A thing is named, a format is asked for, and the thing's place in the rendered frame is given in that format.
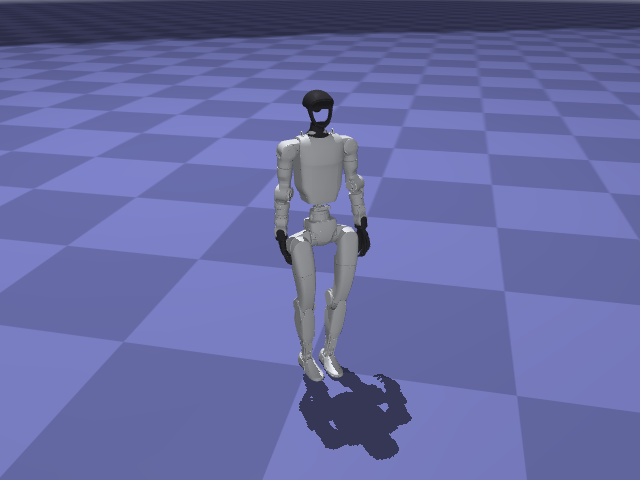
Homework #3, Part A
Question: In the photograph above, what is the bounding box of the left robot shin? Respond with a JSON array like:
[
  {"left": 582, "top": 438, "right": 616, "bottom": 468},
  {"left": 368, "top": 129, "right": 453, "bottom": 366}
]
[{"left": 324, "top": 300, "right": 346, "bottom": 358}]

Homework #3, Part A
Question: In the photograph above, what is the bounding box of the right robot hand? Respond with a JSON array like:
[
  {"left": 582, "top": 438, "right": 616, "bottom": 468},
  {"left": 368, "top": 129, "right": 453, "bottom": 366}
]
[{"left": 276, "top": 229, "right": 292, "bottom": 265}]

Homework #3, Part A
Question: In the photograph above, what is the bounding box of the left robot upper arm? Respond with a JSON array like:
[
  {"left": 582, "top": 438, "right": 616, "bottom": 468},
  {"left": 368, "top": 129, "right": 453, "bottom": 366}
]
[{"left": 340, "top": 135, "right": 365, "bottom": 192}]

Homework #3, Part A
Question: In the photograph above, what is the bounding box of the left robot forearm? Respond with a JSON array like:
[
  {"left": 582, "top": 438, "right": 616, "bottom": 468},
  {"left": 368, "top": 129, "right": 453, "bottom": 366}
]
[{"left": 349, "top": 186, "right": 367, "bottom": 226}]

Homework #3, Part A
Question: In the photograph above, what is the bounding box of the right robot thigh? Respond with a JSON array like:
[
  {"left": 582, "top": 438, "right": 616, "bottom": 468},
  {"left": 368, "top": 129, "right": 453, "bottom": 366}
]
[{"left": 286, "top": 230, "right": 316, "bottom": 314}]

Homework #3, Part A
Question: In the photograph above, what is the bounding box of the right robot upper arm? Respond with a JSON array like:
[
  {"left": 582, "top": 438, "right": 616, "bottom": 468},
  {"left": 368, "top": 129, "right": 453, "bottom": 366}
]
[{"left": 275, "top": 139, "right": 300, "bottom": 201}]

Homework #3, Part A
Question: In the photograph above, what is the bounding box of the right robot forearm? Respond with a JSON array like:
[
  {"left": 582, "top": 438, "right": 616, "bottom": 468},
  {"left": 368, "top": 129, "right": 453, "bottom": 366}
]
[{"left": 274, "top": 186, "right": 290, "bottom": 237}]

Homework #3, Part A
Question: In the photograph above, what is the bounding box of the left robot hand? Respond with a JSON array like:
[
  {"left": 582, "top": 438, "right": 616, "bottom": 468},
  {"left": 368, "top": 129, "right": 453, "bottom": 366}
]
[{"left": 354, "top": 216, "right": 370, "bottom": 257}]

